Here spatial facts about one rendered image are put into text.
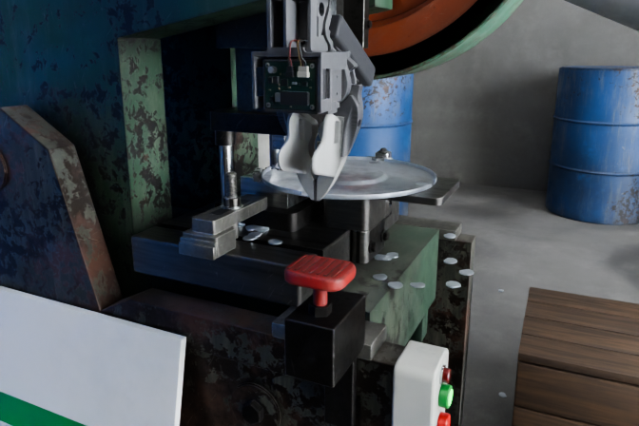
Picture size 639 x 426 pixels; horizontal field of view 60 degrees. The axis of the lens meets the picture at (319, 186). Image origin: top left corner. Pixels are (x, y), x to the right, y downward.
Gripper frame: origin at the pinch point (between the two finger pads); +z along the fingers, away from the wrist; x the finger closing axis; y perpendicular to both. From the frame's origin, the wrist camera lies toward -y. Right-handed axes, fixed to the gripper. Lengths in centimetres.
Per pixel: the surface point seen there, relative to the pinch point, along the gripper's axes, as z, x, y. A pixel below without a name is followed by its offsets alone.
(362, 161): 6.8, -12.6, -45.9
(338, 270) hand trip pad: 8.8, 2.6, 0.5
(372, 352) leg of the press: 21.8, 4.2, -6.4
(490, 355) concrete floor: 85, 5, -123
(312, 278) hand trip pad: 9.2, 0.6, 2.9
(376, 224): 14.5, -4.9, -32.6
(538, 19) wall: -33, -10, -363
